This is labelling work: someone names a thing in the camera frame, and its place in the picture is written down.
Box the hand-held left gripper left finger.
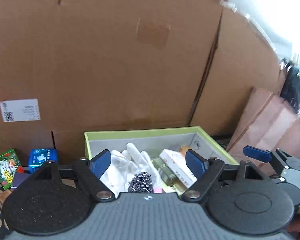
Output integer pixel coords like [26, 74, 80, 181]
[27, 149, 115, 203]

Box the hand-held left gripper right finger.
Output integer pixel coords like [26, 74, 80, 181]
[182, 149, 273, 202]

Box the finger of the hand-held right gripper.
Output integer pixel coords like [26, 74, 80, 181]
[243, 145, 291, 170]

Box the yellow white long box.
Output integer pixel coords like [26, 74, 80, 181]
[159, 149, 198, 195]

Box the small olive box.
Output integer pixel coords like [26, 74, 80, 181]
[152, 158, 177, 186]

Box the white fabric glove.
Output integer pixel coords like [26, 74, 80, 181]
[100, 142, 163, 193]

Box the steel wool scrubber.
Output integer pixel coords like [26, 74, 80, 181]
[127, 172, 154, 194]

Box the light green shoe box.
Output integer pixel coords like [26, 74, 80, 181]
[84, 126, 240, 196]

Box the shiny blue long box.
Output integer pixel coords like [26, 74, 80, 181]
[28, 148, 59, 174]

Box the small green printed box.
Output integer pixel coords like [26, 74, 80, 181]
[0, 149, 22, 190]

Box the brown paper bag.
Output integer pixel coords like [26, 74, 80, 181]
[226, 87, 300, 167]

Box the dark purple small box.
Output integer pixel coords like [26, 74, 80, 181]
[11, 172, 31, 192]

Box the white shipping label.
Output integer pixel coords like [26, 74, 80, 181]
[0, 99, 40, 123]

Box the large cardboard box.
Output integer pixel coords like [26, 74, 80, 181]
[0, 0, 289, 157]

